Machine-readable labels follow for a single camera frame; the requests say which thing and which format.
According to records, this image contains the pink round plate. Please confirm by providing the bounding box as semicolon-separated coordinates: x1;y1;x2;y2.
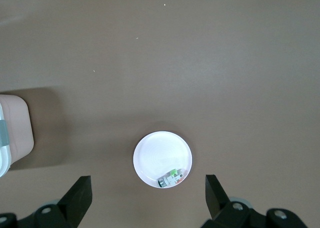
132;131;194;188

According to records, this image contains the white lidded storage box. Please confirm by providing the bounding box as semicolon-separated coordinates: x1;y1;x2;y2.
0;94;35;178

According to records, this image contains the green push button switch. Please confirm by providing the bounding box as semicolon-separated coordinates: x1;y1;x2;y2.
157;169;185;188

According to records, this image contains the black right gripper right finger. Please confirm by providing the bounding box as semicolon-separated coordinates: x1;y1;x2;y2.
204;174;251;228

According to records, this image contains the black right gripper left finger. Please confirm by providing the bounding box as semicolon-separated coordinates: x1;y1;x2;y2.
33;175;93;228

